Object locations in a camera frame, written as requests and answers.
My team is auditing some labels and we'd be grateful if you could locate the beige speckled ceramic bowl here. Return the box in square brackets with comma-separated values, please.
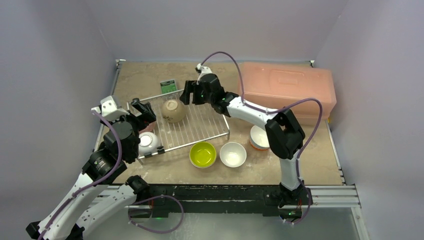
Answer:
[161, 99, 186, 123]

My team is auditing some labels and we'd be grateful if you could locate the plain white bowl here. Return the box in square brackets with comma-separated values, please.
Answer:
[138, 132, 162, 156]

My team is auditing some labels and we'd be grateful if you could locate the cream white bowl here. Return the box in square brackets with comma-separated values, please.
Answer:
[219, 142, 247, 168]

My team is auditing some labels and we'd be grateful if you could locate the white orange bowl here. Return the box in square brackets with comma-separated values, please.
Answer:
[249, 125, 270, 151]

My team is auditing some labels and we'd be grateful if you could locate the red floral patterned bowl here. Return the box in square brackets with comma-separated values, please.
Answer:
[139, 122, 157, 133]

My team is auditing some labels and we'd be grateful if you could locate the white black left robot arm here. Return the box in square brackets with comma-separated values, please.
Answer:
[26, 95, 157, 240]

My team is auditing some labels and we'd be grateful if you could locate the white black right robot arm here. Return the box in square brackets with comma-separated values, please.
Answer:
[179, 73, 312, 204]

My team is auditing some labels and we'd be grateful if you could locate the green white card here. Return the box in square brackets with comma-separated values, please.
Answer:
[160, 79, 178, 94]

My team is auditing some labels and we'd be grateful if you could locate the pink plastic storage box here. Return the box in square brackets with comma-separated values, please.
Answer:
[237, 62, 337, 120]

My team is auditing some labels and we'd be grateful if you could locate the yellow green bowl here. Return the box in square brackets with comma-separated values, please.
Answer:
[189, 141, 217, 169]

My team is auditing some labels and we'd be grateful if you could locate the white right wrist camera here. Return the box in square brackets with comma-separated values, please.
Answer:
[195, 63, 213, 85]

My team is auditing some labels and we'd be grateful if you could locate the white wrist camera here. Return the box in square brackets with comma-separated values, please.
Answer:
[195, 63, 213, 85]
[91, 95, 130, 122]

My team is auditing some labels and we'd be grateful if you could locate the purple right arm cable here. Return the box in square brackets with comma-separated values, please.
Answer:
[200, 51, 324, 226]

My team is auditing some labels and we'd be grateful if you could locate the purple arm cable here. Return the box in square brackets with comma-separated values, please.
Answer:
[37, 110, 123, 240]
[200, 51, 324, 226]

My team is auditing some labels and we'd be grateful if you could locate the silver wire dish rack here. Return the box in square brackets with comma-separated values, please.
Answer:
[136, 90, 230, 166]

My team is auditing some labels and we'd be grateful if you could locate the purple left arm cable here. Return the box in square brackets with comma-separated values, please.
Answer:
[37, 110, 123, 240]

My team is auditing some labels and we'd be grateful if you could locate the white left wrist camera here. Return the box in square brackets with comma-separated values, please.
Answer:
[91, 95, 130, 122]

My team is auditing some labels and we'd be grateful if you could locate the black aluminium mounting rail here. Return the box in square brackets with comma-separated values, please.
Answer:
[82, 183, 362, 220]

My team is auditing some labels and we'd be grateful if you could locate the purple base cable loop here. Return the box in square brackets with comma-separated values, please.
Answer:
[127, 194, 185, 234]

